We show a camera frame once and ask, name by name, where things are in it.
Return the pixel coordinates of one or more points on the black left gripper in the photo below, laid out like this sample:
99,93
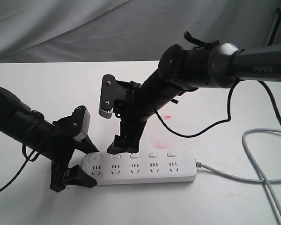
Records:
59,148

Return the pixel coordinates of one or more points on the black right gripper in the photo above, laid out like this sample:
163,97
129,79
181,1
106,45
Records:
131,105

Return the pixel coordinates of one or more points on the white five-outlet power strip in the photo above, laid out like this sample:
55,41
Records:
156,166

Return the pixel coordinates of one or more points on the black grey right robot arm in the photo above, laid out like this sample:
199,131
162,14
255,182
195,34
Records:
207,65

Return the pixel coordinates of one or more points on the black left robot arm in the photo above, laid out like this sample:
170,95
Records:
20,122

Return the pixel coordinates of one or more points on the grey backdrop cloth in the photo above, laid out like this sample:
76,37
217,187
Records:
123,30

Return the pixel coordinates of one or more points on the black tripod stand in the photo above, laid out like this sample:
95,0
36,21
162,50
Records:
274,29

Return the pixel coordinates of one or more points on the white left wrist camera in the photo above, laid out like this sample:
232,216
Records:
81,123

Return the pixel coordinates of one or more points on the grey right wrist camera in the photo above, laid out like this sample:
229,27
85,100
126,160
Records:
107,96

